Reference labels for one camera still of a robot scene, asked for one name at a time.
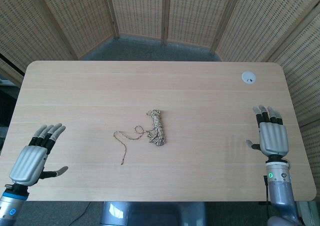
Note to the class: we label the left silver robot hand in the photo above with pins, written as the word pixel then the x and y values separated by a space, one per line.
pixel 27 164

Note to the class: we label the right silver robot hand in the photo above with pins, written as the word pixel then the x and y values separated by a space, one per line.
pixel 273 138

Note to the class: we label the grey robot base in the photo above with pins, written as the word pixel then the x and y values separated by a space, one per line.
pixel 152 213

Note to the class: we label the woven bamboo folding screen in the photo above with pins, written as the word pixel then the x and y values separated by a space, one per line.
pixel 160 18

